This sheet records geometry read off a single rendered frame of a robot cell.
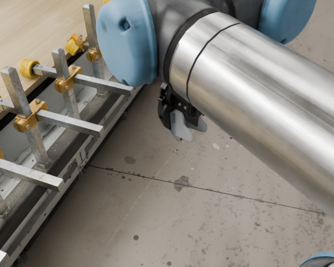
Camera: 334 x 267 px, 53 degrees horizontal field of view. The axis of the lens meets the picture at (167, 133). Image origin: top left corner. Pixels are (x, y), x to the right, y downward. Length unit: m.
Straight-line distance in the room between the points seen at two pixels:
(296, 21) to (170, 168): 1.99
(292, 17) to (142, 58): 0.17
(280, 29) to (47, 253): 1.87
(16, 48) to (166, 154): 1.17
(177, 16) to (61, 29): 1.73
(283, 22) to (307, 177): 0.19
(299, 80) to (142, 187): 2.02
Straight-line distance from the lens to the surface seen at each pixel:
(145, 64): 0.27
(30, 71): 1.58
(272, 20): 0.35
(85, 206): 2.18
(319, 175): 0.21
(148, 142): 2.47
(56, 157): 1.50
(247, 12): 0.34
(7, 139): 1.60
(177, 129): 0.59
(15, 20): 2.18
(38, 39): 1.93
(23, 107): 1.27
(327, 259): 0.62
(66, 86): 1.43
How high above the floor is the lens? 1.76
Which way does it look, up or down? 44 degrees down
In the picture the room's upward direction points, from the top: straight up
